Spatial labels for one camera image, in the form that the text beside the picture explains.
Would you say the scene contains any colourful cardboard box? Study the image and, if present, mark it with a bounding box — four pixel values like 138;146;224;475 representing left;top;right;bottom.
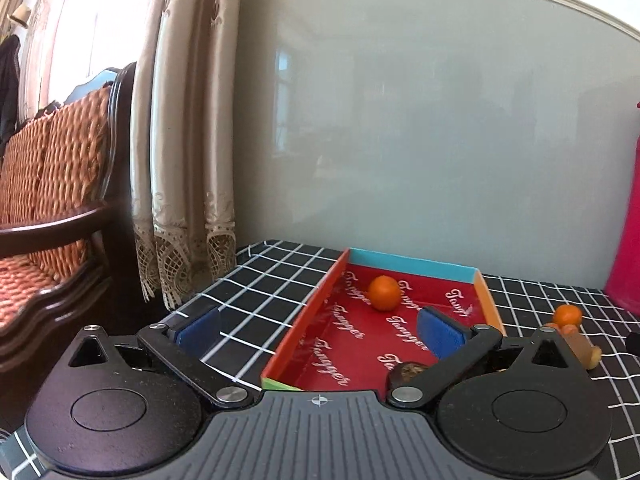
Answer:
260;247;505;392

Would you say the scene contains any brown kiwi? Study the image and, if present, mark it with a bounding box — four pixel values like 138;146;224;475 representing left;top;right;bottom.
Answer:
561;325;602;371

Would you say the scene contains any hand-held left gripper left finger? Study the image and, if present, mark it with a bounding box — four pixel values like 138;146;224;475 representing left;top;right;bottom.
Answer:
67;306;254;409

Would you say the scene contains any dark wooden sofa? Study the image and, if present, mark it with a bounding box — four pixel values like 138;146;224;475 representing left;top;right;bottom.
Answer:
0;62;139;387

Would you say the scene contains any sheer white curtain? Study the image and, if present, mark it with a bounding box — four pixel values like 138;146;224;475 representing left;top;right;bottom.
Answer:
20;0;168;121

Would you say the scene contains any large mandarin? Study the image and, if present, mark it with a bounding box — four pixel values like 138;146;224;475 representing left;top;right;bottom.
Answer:
368;275;402;311

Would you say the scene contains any orange woven seat cushion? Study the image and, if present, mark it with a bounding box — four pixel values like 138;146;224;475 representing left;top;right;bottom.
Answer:
0;255;77;332

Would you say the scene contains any dark wrinkled walnut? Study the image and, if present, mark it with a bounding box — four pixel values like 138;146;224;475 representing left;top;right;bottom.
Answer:
387;361;431;384

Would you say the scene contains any pink thermos jug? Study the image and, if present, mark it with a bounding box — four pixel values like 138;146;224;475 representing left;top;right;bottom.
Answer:
604;102;640;319

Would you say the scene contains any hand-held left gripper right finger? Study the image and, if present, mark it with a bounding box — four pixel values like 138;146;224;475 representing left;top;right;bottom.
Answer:
385;304;586;409

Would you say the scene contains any dark hanging coat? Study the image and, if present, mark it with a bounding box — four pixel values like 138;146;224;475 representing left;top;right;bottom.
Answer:
0;35;21;147

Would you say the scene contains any beige lace-hem curtain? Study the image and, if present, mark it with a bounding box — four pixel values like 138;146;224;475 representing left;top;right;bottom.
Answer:
129;0;247;312

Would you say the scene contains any black white-grid tablecloth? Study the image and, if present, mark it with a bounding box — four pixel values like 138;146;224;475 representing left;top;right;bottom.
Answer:
0;239;640;480

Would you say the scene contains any orange woven back cushion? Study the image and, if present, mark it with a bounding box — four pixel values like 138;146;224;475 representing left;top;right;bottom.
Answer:
0;114;54;227
30;87;114;282

